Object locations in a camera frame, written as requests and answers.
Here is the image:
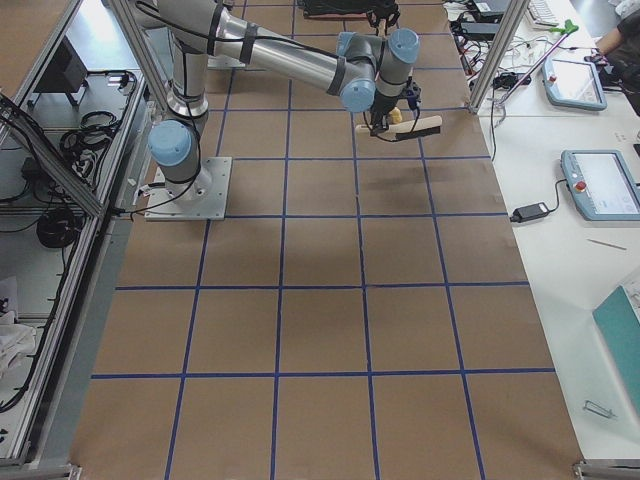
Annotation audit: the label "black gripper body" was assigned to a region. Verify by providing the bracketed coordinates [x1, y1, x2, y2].
[369, 90, 401, 125]

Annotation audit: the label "beige hand brush black bristles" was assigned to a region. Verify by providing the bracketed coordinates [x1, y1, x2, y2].
[355, 116, 443, 142]

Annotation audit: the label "black bag lined bin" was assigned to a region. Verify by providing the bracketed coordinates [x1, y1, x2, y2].
[296, 0, 380, 20]

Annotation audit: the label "twisted bread roll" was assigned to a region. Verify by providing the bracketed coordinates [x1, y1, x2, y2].
[388, 107, 403, 125]

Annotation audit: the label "black power adapter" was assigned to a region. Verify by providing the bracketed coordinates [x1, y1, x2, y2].
[509, 202, 550, 223]

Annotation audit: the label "upper blue teach pendant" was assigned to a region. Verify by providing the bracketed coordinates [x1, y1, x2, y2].
[542, 58, 608, 111]

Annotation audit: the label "blue teach pendant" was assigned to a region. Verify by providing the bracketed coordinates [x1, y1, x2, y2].
[542, 58, 608, 111]
[560, 150, 639, 222]

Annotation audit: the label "lower blue teach pendant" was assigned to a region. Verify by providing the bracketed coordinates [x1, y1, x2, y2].
[560, 150, 639, 222]

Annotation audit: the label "teal book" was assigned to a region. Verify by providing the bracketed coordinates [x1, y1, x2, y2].
[593, 286, 639, 390]

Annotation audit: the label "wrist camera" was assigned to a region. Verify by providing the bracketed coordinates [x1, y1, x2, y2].
[402, 79, 421, 111]

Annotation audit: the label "aluminium frame post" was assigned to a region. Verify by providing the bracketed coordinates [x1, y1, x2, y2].
[468, 0, 528, 114]

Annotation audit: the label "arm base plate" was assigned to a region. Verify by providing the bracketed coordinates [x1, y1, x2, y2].
[144, 157, 232, 221]

